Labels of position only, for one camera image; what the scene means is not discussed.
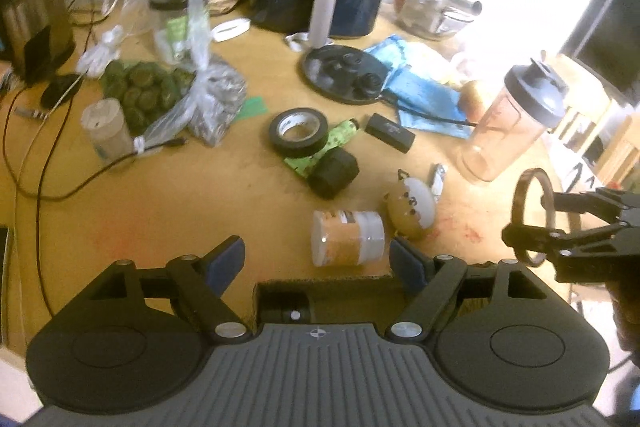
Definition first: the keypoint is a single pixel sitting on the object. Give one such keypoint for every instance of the stainless steel kettle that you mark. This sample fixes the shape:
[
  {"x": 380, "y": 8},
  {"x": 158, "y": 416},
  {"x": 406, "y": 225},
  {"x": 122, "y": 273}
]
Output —
[{"x": 35, "y": 17}]

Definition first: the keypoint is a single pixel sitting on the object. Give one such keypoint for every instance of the short black cylinder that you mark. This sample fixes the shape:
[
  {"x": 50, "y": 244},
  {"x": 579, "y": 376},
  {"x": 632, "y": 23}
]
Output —
[{"x": 332, "y": 174}]

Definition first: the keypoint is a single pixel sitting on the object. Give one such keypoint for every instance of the white oval band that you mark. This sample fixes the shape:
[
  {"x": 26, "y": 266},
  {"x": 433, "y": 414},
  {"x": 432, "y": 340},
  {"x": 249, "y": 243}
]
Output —
[{"x": 230, "y": 31}]

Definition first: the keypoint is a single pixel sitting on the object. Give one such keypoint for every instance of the pile of green round cakes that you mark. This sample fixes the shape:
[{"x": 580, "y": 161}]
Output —
[{"x": 142, "y": 92}]

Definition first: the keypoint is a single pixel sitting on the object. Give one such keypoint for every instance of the wooden chair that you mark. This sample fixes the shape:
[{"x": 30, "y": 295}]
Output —
[
  {"x": 622, "y": 147},
  {"x": 575, "y": 127}
]

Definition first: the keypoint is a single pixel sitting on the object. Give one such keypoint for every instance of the green squeeze tube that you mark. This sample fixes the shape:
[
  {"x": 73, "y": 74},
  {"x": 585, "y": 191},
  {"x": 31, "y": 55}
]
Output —
[{"x": 337, "y": 132}]

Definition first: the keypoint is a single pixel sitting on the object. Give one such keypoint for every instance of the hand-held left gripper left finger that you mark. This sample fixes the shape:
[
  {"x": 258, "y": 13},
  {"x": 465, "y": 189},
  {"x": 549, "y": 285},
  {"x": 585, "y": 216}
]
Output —
[{"x": 227, "y": 259}]

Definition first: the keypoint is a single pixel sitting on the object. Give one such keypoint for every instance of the crumpled white plastic bag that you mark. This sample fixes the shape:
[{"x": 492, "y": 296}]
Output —
[{"x": 100, "y": 54}]

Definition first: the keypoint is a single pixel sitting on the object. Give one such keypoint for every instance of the plain blue packet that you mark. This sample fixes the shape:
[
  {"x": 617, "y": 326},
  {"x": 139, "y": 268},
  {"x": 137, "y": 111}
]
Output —
[{"x": 425, "y": 102}]

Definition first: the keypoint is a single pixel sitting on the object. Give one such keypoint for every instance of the silver metal cylinder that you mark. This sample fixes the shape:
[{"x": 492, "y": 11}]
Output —
[{"x": 324, "y": 7}]

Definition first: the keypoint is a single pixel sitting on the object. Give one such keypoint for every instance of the yellow round fruit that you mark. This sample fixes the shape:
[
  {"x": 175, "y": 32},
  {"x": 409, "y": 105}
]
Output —
[{"x": 475, "y": 99}]

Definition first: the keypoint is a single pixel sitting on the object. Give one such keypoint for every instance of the light blue patterned packet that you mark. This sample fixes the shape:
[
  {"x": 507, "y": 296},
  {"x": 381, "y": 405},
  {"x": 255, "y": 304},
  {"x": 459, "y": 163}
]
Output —
[{"x": 395, "y": 52}]

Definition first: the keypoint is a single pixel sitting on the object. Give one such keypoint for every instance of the glass bowl with packets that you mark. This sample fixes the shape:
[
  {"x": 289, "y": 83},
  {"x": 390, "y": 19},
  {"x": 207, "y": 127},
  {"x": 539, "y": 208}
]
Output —
[{"x": 425, "y": 19}]

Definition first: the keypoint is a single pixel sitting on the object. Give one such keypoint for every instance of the black tape roll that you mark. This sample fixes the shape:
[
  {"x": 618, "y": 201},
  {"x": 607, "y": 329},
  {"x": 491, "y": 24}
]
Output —
[{"x": 280, "y": 144}]

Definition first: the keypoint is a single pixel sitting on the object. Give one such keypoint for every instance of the small black rectangular box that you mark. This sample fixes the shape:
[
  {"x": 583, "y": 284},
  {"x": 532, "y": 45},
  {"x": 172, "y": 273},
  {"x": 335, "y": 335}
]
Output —
[{"x": 390, "y": 132}]

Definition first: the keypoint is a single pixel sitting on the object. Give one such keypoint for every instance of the black oval pad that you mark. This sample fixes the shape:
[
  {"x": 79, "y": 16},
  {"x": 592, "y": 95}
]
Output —
[{"x": 60, "y": 91}]

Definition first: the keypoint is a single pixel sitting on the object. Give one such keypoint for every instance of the clear bag of dark seeds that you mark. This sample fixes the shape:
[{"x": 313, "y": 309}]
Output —
[{"x": 217, "y": 102}]

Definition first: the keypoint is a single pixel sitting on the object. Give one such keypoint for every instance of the clear shaker bottle grey lid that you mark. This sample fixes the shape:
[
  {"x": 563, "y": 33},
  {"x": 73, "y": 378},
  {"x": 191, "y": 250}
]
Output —
[{"x": 500, "y": 132}]

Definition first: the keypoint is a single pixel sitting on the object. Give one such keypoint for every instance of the white looped band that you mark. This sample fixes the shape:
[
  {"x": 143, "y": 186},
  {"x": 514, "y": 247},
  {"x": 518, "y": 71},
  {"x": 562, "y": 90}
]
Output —
[{"x": 295, "y": 41}]

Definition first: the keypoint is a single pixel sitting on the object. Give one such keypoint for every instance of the clear jar with black lid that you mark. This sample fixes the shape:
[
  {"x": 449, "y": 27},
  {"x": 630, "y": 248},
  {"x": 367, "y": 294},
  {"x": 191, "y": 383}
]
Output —
[{"x": 167, "y": 22}]

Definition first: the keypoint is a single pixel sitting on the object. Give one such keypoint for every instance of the tan cat plush toy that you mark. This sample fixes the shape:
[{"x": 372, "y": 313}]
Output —
[{"x": 407, "y": 207}]

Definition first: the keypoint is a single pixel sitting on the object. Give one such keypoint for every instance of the silver foil roll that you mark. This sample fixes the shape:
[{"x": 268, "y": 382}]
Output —
[{"x": 462, "y": 4}]

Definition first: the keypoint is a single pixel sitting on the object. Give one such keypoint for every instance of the black round pot lid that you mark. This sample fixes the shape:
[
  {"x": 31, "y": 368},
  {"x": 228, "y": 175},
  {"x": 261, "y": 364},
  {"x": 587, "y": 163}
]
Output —
[{"x": 325, "y": 72}]

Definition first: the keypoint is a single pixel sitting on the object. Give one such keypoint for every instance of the green paper card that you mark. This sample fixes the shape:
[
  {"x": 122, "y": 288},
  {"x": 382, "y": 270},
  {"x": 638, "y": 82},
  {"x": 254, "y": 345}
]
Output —
[{"x": 252, "y": 108}]

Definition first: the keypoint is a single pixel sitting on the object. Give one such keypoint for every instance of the small jar with white lid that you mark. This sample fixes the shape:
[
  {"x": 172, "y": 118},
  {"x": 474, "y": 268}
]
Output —
[{"x": 340, "y": 239}]

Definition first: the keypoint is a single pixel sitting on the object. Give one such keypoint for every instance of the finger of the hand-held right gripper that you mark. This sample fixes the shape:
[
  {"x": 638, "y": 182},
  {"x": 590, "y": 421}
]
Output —
[
  {"x": 530, "y": 237},
  {"x": 575, "y": 202}
]

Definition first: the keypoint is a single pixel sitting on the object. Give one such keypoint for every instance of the black flat monitor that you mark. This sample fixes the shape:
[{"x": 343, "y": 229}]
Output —
[{"x": 607, "y": 27}]

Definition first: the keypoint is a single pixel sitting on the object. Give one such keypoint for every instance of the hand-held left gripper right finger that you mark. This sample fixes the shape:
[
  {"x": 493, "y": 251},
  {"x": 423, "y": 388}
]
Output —
[{"x": 404, "y": 259}]

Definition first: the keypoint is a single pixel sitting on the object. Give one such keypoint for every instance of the clear toothpick holder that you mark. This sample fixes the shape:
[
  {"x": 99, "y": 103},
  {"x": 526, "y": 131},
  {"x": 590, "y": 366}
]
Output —
[{"x": 107, "y": 132}]

